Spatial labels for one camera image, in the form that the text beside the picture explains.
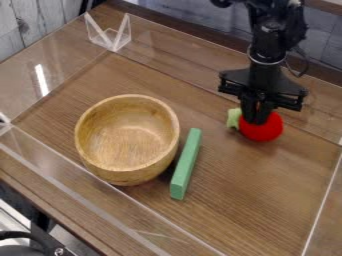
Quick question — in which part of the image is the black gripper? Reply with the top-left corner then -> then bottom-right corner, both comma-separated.
217,69 -> 308,125

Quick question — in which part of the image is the red plush strawberry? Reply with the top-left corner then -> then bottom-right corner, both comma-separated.
225,108 -> 283,142

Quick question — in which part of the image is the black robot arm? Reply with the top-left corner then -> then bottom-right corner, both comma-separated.
209,0 -> 308,125

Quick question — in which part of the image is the green rectangular block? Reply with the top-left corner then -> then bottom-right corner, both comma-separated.
169,128 -> 201,200

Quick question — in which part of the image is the wooden bowl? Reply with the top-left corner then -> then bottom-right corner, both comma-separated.
74,94 -> 180,186

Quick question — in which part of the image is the clear acrylic tray wall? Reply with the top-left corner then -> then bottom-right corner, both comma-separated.
0,10 -> 342,256

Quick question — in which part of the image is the black clamp bracket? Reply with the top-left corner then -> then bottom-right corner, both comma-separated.
29,223 -> 77,256

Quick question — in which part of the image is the black cable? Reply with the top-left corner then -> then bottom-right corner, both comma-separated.
0,229 -> 37,248

